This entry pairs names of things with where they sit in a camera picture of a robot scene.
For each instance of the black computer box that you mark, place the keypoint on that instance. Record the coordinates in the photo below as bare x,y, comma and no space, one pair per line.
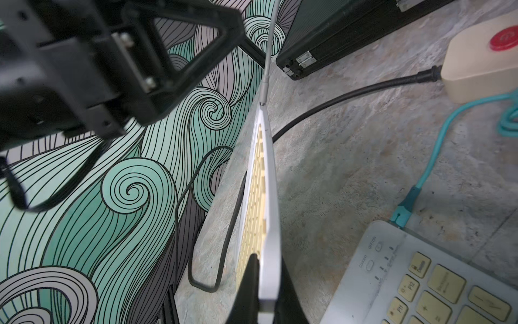
323,32

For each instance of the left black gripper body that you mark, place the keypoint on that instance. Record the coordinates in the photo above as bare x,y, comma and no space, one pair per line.
73,67

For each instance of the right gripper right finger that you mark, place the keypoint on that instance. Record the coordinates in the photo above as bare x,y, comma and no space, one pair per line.
288,308

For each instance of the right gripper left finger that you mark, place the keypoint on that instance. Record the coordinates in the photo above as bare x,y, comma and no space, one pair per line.
246,305

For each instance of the yellow wireless keyboard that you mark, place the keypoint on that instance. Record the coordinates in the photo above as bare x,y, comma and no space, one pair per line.
260,225
396,277

